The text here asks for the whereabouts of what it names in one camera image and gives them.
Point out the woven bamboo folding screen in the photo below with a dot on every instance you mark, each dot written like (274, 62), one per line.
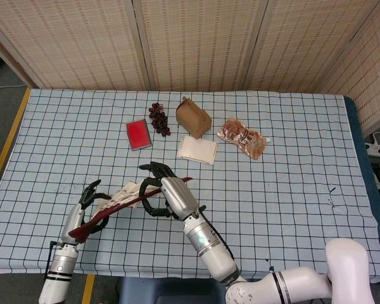
(193, 41)

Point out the red ink pad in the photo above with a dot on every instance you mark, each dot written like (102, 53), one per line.
(138, 134)

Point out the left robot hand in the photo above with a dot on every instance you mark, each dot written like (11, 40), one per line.
(74, 218)

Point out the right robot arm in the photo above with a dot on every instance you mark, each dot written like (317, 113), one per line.
(272, 272)

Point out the orange spouted food pouch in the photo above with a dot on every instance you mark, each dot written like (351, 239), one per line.
(245, 137)

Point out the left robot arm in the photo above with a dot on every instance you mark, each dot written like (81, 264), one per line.
(58, 272)

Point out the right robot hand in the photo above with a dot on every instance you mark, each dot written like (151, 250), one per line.
(177, 196)

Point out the dark blue chair seat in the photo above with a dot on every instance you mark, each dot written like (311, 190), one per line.
(164, 289)

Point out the brown kraft gable box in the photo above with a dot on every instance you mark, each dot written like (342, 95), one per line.
(194, 120)

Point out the dark red grape bunch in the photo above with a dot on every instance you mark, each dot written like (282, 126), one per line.
(158, 118)

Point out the checked light blue tablecloth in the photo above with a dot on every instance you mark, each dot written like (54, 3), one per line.
(272, 206)

